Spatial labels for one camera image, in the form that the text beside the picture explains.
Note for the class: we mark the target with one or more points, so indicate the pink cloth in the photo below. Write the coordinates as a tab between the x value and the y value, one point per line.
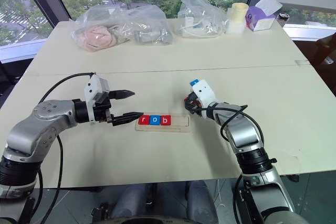
95	37

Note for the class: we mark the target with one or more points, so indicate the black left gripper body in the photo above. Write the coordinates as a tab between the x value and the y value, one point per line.
102	113

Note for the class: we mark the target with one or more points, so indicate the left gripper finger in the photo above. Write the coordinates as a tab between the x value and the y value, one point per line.
126	118
123	94

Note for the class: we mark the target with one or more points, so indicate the grey rounded robot leg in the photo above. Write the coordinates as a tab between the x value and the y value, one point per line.
200	200
131	200

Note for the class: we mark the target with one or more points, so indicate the brown wooden chair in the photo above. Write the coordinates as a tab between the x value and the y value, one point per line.
325	58

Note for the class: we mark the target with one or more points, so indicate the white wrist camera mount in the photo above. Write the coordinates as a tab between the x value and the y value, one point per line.
92	85
206	95

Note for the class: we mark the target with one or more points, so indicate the wide clear plastic bag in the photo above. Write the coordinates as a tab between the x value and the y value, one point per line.
123	22

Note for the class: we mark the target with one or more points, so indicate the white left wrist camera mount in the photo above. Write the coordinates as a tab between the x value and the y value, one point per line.
92	85

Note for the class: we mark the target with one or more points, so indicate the dark small jar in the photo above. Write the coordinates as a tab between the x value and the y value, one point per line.
282	20

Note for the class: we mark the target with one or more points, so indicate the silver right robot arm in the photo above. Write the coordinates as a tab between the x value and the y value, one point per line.
244	134

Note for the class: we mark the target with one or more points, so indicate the red letter block r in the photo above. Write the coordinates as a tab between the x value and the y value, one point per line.
143	120

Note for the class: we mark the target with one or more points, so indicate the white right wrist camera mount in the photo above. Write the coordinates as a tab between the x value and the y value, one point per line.
206	95

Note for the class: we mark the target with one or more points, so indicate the blue letter block o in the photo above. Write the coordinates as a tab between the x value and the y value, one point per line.
154	120

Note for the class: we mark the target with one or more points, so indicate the wooden letter tray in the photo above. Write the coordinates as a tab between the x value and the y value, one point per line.
179	124

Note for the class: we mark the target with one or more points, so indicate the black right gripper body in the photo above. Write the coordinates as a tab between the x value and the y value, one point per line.
193	101

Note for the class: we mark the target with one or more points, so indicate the cream plastic container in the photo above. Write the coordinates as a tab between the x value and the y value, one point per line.
237	18

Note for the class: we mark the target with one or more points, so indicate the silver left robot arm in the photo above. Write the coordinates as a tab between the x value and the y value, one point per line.
47	119

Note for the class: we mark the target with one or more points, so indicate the grey cylindrical part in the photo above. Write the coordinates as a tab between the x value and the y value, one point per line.
152	37

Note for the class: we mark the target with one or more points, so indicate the purple tissue box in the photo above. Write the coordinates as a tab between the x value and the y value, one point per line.
260	19

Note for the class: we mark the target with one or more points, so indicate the red letter block b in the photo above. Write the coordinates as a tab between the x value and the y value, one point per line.
165	120

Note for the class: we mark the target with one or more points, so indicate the tall clear plastic bag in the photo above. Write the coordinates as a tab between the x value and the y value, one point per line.
199	6

